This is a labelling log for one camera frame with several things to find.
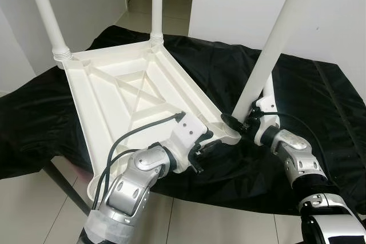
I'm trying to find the black table cloth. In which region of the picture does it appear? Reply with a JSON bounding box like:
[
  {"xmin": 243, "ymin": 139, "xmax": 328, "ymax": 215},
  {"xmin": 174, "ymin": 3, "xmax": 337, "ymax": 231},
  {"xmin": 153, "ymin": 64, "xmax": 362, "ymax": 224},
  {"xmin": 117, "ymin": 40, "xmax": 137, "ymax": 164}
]
[{"xmin": 0, "ymin": 25, "xmax": 366, "ymax": 216}]

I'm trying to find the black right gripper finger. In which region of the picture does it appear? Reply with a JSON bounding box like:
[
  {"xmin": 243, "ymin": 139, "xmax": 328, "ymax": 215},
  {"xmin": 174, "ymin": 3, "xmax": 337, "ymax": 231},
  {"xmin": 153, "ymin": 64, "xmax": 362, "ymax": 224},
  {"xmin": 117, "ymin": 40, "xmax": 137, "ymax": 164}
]
[{"xmin": 220, "ymin": 113, "xmax": 246, "ymax": 134}]

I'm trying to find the white plastic table top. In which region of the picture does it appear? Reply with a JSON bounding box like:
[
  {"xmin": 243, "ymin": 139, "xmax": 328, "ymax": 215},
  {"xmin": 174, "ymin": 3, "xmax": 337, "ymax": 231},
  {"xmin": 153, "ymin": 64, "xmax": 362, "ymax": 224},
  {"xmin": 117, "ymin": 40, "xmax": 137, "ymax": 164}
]
[{"xmin": 60, "ymin": 39, "xmax": 241, "ymax": 202}]

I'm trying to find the black metal table leg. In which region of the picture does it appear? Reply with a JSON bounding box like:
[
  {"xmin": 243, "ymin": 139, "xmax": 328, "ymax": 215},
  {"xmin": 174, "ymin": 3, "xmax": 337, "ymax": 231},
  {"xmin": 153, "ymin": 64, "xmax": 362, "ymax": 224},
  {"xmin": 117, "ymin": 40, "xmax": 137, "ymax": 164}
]
[{"xmin": 43, "ymin": 161, "xmax": 78, "ymax": 199}]

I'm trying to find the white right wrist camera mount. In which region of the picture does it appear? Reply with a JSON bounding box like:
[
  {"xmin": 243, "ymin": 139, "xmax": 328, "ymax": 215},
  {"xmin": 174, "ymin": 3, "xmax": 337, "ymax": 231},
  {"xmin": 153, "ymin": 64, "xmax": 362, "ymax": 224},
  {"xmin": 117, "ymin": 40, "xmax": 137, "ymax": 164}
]
[{"xmin": 254, "ymin": 95, "xmax": 281, "ymax": 145}]

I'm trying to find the white plastic table leg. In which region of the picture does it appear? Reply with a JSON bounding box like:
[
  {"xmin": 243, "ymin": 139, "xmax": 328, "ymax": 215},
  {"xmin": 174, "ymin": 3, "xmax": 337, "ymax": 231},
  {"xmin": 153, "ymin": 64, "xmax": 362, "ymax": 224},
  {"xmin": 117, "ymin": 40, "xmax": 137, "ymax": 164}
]
[
  {"xmin": 150, "ymin": 0, "xmax": 165, "ymax": 45},
  {"xmin": 24, "ymin": 0, "xmax": 74, "ymax": 65},
  {"xmin": 262, "ymin": 74, "xmax": 276, "ymax": 101},
  {"xmin": 232, "ymin": 0, "xmax": 321, "ymax": 120}
]

